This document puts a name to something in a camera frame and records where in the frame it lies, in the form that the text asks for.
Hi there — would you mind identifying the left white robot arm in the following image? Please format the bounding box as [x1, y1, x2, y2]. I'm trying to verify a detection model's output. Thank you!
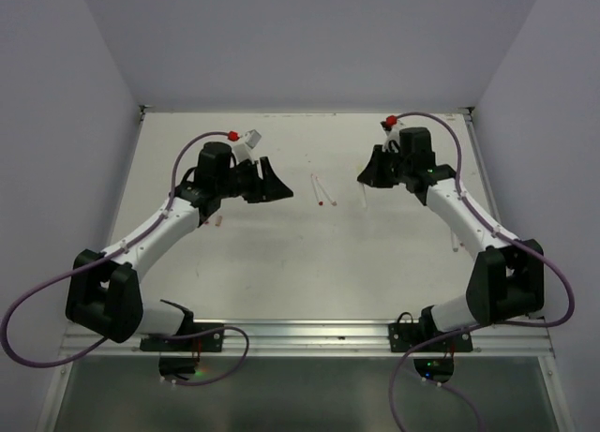
[66, 142, 293, 350]

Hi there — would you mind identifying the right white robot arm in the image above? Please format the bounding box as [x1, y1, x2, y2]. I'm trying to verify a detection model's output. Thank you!
[357, 127, 545, 350]

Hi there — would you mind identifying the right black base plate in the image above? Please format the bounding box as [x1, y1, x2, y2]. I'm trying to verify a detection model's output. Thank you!
[387, 322, 473, 353]

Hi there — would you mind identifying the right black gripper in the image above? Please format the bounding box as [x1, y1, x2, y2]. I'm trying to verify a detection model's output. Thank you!
[360, 142, 412, 186]

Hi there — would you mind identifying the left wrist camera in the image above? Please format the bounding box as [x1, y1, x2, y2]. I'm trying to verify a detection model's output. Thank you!
[232, 129, 262, 163]

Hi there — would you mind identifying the white pen blue cap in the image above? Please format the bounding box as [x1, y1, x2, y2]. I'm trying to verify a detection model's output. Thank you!
[450, 231, 459, 252]

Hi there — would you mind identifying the aluminium front rail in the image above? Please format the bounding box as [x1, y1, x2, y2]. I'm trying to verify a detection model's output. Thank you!
[58, 317, 557, 358]

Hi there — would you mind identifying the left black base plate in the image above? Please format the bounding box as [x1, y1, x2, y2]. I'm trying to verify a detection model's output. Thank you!
[140, 321, 224, 353]

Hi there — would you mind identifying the white pen red tip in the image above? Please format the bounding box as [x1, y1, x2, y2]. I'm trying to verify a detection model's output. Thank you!
[310, 173, 323, 206]

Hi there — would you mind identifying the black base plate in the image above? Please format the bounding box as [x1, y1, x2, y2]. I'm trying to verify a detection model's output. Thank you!
[387, 322, 473, 353]
[140, 321, 224, 353]

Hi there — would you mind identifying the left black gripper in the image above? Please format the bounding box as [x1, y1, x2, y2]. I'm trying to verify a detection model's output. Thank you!
[217, 156, 293, 203]

